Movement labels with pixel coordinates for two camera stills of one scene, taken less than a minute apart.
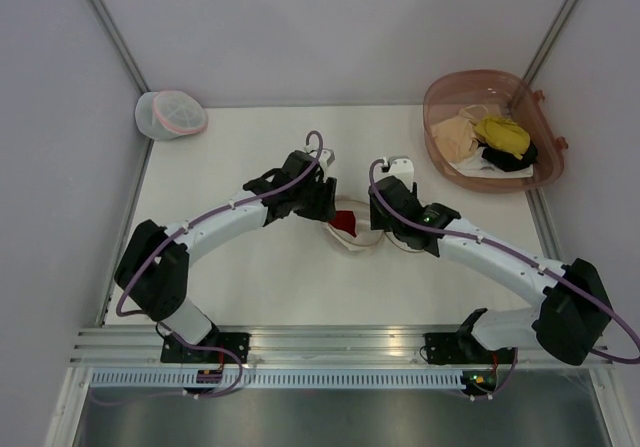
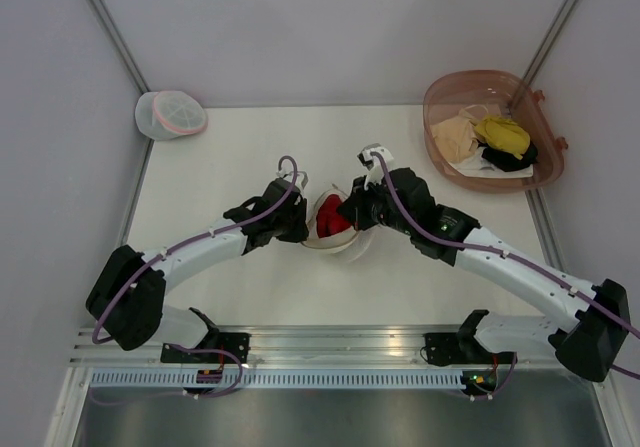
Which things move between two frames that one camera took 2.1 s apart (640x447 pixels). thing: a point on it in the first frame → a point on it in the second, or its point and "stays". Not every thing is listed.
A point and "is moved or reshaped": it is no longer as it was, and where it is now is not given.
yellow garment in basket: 504,134 stays
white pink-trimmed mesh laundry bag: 164,115 stays
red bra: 345,220 is moved or reshaped
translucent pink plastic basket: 485,131 stays
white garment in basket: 472,164 stays
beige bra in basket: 456,135 stays
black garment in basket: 508,161 stays
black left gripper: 324,208 → 300,234
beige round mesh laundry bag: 364,234 is moved or reshaped
